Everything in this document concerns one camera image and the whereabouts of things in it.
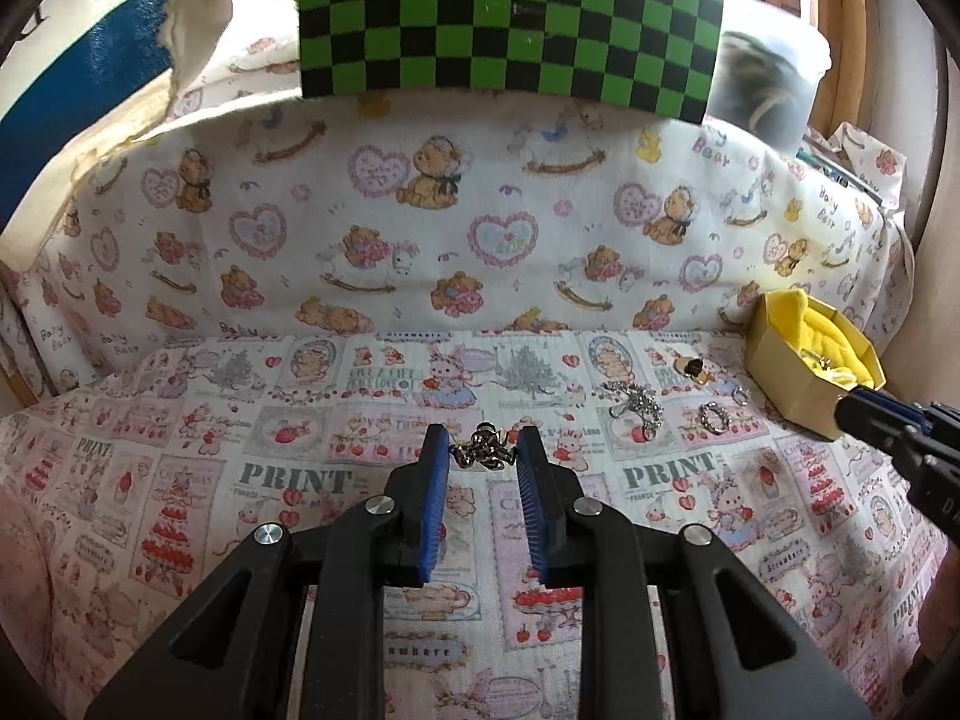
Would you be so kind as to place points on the yellow fleece cloth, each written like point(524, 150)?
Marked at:
point(810, 322)

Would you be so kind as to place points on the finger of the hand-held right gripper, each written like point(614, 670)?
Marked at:
point(892, 399)
point(862, 421)

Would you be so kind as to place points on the striped canvas curtain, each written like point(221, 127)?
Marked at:
point(97, 37)

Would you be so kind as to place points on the teddy bear printed cloth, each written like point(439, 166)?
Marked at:
point(525, 187)

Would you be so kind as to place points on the translucent plastic tub with lid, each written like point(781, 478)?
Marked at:
point(765, 75)

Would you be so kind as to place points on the octagonal cardboard jewelry box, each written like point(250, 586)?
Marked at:
point(802, 409)

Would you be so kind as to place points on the black and gold earring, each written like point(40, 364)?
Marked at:
point(694, 369)

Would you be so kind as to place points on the strawberry rabbit printed tablecloth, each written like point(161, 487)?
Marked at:
point(225, 427)

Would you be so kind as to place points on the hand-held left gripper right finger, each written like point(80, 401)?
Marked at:
point(531, 495)

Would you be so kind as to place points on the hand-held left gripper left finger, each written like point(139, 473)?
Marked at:
point(435, 495)

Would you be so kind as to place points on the green black checkered box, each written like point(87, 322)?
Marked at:
point(510, 22)

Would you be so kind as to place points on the wooden window frame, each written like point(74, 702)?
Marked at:
point(851, 30)

